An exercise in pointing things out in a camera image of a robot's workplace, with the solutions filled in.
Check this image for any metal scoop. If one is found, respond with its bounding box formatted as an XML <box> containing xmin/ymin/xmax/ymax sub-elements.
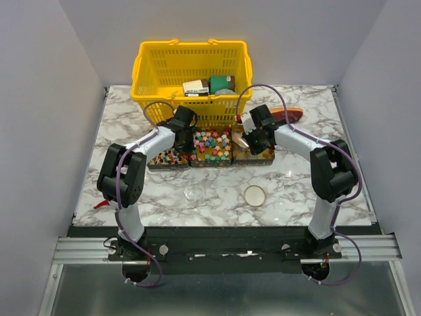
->
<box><xmin>232</xmin><ymin>133</ymin><xmax>249</xmax><ymax>149</ymax></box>

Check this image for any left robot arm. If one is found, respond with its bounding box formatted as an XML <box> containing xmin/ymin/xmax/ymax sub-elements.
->
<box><xmin>97</xmin><ymin>106</ymin><xmax>198</xmax><ymax>260</ymax></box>

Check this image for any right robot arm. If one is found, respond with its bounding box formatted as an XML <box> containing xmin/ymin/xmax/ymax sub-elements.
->
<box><xmin>238</xmin><ymin>105</ymin><xmax>359</xmax><ymax>258</ymax></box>

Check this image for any tin of gummy candies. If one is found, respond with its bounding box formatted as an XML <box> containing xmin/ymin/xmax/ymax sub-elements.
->
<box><xmin>231</xmin><ymin>125</ymin><xmax>275</xmax><ymax>166</ymax></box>

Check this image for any tin of star candies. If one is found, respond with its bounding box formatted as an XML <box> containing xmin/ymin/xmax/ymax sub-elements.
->
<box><xmin>189</xmin><ymin>126</ymin><xmax>233</xmax><ymax>168</ymax></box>

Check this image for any tin of lollipops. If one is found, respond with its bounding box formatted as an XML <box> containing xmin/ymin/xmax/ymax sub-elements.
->
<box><xmin>147</xmin><ymin>148</ymin><xmax>190</xmax><ymax>171</ymax></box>

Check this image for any fake meat slice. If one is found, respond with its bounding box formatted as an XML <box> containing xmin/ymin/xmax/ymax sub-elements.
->
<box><xmin>269</xmin><ymin>107</ymin><xmax>303</xmax><ymax>124</ymax></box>

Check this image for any black flat box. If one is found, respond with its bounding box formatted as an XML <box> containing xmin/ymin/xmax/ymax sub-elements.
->
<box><xmin>184</xmin><ymin>93</ymin><xmax>209</xmax><ymax>97</ymax></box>

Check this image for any white brown box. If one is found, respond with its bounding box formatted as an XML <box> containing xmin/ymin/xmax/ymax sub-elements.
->
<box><xmin>182</xmin><ymin>79</ymin><xmax>210</xmax><ymax>93</ymax></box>

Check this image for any clear glass jar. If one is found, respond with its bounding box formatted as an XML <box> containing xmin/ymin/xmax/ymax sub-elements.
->
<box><xmin>184</xmin><ymin>182</ymin><xmax>205</xmax><ymax>205</ymax></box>

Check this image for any round jar lid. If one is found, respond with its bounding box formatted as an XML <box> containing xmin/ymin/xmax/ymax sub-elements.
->
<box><xmin>244</xmin><ymin>185</ymin><xmax>266</xmax><ymax>207</ymax></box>

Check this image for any grey pouch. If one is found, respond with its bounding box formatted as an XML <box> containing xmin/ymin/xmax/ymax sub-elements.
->
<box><xmin>214</xmin><ymin>89</ymin><xmax>237</xmax><ymax>96</ymax></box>

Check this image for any green brown package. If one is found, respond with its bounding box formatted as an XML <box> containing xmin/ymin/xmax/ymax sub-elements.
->
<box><xmin>209</xmin><ymin>75</ymin><xmax>235</xmax><ymax>95</ymax></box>

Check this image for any yellow plastic shopping basket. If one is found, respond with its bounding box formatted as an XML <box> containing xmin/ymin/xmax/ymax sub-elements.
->
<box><xmin>131</xmin><ymin>39</ymin><xmax>253</xmax><ymax>127</ymax></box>

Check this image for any red chili pepper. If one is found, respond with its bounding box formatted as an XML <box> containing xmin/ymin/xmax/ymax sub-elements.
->
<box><xmin>93</xmin><ymin>200</ymin><xmax>110</xmax><ymax>209</ymax></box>

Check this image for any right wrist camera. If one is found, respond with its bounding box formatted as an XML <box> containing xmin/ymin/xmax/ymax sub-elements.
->
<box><xmin>240</xmin><ymin>112</ymin><xmax>256</xmax><ymax>134</ymax></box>

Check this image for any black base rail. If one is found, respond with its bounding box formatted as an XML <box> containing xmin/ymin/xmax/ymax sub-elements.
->
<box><xmin>67</xmin><ymin>224</ymin><xmax>385</xmax><ymax>276</ymax></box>

